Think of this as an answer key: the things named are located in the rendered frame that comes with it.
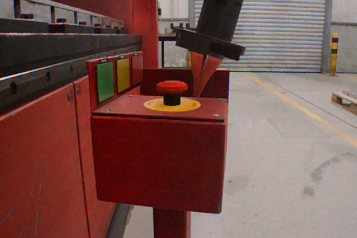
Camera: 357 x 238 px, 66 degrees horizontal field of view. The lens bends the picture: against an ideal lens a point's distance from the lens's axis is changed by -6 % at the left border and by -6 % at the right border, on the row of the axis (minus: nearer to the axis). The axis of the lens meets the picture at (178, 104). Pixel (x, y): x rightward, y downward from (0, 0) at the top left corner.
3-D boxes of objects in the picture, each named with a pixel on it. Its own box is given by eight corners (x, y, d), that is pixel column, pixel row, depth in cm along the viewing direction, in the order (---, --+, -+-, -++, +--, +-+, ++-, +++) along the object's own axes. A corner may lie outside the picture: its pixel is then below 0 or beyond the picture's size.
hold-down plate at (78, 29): (64, 34, 75) (64, 22, 74) (45, 34, 75) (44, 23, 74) (94, 34, 104) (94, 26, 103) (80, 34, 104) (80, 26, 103)
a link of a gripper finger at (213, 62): (171, 86, 50) (185, 32, 48) (211, 99, 49) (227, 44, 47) (161, 94, 44) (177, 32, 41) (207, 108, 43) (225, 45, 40)
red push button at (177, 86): (185, 113, 35) (185, 84, 34) (152, 112, 36) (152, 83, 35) (189, 106, 39) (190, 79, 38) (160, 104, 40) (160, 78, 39)
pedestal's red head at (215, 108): (221, 215, 34) (227, 62, 30) (95, 201, 37) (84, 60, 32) (226, 152, 53) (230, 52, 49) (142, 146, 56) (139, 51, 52)
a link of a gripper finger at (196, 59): (185, 90, 50) (199, 36, 47) (225, 103, 49) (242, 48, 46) (176, 98, 43) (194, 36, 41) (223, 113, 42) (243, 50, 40)
